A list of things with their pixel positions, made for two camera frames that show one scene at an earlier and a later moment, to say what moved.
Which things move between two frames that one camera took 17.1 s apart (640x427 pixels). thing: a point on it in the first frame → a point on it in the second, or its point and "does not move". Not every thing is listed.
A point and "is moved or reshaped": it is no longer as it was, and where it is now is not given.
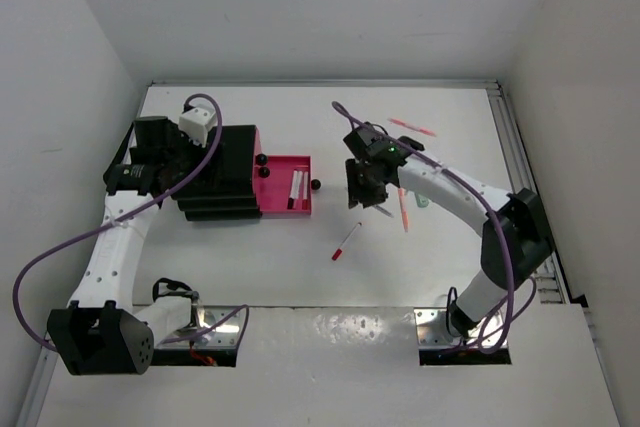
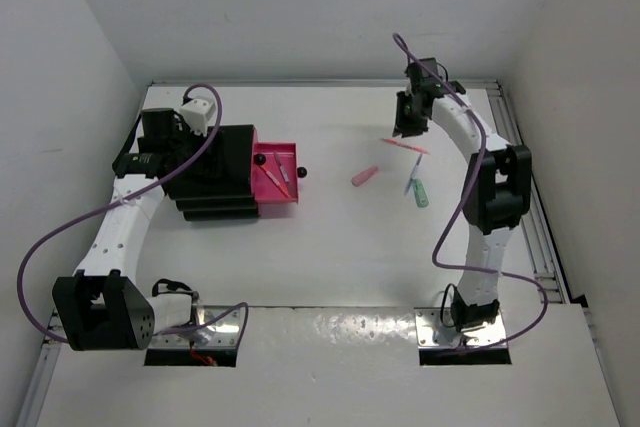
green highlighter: (422, 202) does not move
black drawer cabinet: (224, 190) does not move
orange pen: (402, 198) → (275, 181)
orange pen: (411, 126) is moved or reshaped
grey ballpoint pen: (384, 211) → (282, 168)
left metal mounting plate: (212, 326) does not move
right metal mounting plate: (432, 330) does not move
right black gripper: (356, 194) → (402, 126)
